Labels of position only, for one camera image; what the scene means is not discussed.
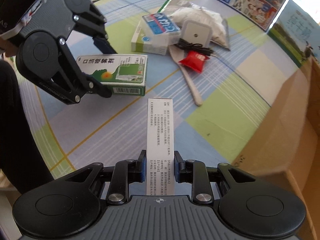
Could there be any green white medicine box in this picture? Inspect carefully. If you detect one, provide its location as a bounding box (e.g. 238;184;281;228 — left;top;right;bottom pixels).
76;54;148;96

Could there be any white long medicine box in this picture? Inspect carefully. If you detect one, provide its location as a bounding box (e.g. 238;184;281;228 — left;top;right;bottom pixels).
146;98;175;196

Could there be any black audio cable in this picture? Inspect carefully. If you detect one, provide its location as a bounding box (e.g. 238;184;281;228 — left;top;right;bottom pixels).
173;38;217;58

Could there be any white square plug adapter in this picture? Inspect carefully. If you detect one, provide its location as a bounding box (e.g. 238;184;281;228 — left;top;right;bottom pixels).
181;20;213;47

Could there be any green white flat box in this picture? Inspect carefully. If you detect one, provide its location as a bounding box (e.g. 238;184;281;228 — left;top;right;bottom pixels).
131;22;168;56

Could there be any brown cardboard box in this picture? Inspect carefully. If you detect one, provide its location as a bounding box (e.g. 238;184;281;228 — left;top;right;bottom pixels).
232;57;319;239

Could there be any blue white medicine box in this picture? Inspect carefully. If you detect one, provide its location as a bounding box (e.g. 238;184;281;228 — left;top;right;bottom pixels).
140;12;181;47

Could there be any silver foil bag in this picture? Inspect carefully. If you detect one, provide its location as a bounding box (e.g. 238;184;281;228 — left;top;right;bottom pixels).
158;0;230;50

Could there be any red snack packet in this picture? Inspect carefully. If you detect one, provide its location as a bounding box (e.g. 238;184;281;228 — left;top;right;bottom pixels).
179;51;209;73

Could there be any checkered tablecloth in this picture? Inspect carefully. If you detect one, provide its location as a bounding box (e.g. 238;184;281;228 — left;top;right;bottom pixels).
18;0;297;177

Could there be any green pasture milk carton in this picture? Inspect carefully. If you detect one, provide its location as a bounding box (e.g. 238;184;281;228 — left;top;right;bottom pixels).
268;0;320;67

